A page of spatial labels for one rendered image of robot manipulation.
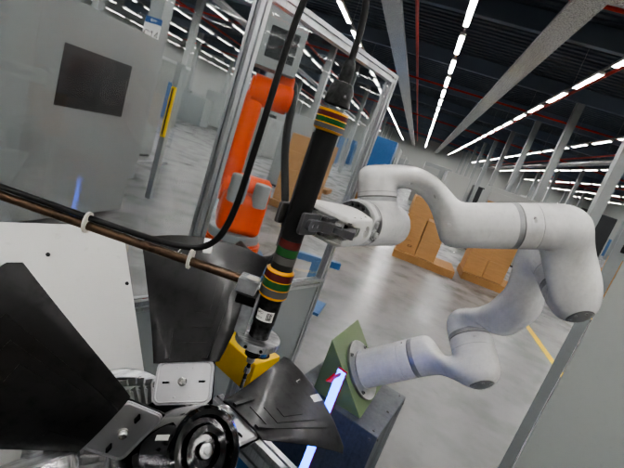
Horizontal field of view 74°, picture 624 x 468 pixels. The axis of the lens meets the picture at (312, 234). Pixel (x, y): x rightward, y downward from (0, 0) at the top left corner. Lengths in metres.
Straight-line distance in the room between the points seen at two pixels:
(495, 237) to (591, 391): 1.60
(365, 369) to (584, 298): 0.67
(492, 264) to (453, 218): 8.08
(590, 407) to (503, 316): 1.29
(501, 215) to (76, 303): 0.80
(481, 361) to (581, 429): 1.22
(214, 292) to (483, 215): 0.50
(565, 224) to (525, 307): 0.30
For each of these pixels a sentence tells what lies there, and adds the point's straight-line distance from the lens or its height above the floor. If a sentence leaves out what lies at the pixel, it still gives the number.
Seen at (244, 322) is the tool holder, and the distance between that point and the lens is 0.65.
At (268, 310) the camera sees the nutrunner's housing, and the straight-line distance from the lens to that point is 0.63.
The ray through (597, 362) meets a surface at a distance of 2.33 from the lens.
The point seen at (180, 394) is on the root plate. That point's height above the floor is 1.24.
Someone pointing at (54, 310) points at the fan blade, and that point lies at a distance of 0.57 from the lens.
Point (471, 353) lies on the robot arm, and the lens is 1.27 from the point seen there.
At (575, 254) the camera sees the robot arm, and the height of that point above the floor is 1.62.
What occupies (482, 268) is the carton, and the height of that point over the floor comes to 0.31.
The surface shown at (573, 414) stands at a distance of 2.40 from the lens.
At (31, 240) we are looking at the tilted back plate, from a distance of 0.89.
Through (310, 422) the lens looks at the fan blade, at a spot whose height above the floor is 1.16.
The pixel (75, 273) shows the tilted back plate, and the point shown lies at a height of 1.29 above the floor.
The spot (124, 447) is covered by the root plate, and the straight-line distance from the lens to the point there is 0.69.
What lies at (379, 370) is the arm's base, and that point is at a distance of 1.36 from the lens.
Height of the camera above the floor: 1.67
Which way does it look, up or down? 13 degrees down
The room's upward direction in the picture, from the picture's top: 19 degrees clockwise
